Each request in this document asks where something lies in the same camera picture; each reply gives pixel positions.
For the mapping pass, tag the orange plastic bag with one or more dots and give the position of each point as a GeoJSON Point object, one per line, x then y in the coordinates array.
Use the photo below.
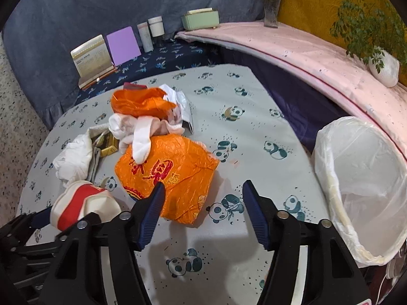
{"type": "Point", "coordinates": [140, 101]}
{"type": "Point", "coordinates": [178, 171]}

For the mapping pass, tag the white plant pot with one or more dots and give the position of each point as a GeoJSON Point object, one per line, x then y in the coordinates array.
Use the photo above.
{"type": "Point", "coordinates": [386, 68]}

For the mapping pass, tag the white printed paper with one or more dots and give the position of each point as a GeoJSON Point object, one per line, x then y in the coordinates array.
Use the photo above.
{"type": "Point", "coordinates": [168, 93]}

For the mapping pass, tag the green leafy plant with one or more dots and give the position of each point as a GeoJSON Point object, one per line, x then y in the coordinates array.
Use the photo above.
{"type": "Point", "coordinates": [362, 25]}

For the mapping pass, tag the small yellow box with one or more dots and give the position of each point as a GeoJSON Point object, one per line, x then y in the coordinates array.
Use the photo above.
{"type": "Point", "coordinates": [109, 147]}

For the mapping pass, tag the pinkish white cloth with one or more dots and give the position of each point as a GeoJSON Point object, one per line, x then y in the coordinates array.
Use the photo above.
{"type": "Point", "coordinates": [141, 139]}

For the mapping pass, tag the desk calendar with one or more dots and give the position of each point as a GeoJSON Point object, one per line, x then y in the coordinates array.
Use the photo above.
{"type": "Point", "coordinates": [92, 58]}

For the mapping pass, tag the white jar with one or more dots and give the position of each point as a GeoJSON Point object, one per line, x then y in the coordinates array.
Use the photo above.
{"type": "Point", "coordinates": [156, 27]}

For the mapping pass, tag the white tissue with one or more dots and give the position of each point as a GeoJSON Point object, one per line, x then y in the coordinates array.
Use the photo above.
{"type": "Point", "coordinates": [74, 157]}

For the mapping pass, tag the silver grey printed packet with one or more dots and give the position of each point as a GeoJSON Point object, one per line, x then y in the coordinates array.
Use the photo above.
{"type": "Point", "coordinates": [187, 114]}

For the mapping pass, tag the green tissue box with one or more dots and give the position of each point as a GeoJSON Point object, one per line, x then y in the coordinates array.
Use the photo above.
{"type": "Point", "coordinates": [200, 20]}

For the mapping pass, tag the red white paper cup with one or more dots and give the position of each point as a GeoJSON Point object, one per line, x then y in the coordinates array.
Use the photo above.
{"type": "Point", "coordinates": [82, 203]}

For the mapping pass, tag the red packet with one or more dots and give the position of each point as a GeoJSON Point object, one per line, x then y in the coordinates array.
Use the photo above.
{"type": "Point", "coordinates": [135, 86]}

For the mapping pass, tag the purple card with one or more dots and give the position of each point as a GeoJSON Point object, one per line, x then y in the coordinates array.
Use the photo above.
{"type": "Point", "coordinates": [124, 46]}

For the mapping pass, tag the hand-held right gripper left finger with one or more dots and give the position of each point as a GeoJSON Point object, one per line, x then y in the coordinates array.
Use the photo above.
{"type": "Point", "coordinates": [152, 216]}

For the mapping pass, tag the dark brown wooden stool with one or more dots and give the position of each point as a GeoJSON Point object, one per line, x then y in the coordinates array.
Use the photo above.
{"type": "Point", "coordinates": [375, 279]}

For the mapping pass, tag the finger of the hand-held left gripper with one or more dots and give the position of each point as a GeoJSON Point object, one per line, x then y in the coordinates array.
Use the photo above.
{"type": "Point", "coordinates": [39, 218]}
{"type": "Point", "coordinates": [38, 247]}

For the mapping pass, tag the yellow cloth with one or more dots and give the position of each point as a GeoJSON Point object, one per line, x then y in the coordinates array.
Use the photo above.
{"type": "Point", "coordinates": [305, 3]}

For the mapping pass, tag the white bottle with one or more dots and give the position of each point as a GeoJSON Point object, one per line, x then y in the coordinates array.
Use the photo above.
{"type": "Point", "coordinates": [145, 38]}

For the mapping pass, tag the navy printed cloth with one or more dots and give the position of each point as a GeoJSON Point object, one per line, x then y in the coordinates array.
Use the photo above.
{"type": "Point", "coordinates": [171, 55]}

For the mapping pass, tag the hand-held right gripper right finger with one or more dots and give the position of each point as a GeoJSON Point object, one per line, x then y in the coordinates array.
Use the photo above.
{"type": "Point", "coordinates": [254, 213]}

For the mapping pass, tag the blue-grey blanket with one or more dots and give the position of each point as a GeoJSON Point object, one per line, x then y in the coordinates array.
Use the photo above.
{"type": "Point", "coordinates": [79, 6]}

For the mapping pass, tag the pink cloth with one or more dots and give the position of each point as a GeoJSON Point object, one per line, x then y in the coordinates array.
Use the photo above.
{"type": "Point", "coordinates": [286, 44]}

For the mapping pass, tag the dark purple cloth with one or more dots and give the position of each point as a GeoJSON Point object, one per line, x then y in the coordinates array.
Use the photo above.
{"type": "Point", "coordinates": [292, 98]}

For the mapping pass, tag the white lined trash bin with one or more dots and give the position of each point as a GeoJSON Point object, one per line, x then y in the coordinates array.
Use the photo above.
{"type": "Point", "coordinates": [324, 146]}

